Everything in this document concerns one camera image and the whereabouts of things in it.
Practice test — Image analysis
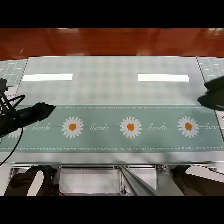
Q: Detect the silver frame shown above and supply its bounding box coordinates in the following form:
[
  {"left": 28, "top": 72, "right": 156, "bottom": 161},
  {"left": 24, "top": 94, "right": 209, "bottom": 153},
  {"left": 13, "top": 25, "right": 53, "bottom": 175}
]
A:
[{"left": 0, "top": 161, "right": 224, "bottom": 197}]

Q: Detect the black cable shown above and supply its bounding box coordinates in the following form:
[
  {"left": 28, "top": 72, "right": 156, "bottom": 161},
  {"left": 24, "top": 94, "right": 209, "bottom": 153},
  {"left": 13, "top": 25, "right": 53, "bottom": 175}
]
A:
[{"left": 0, "top": 94, "right": 27, "bottom": 167}]

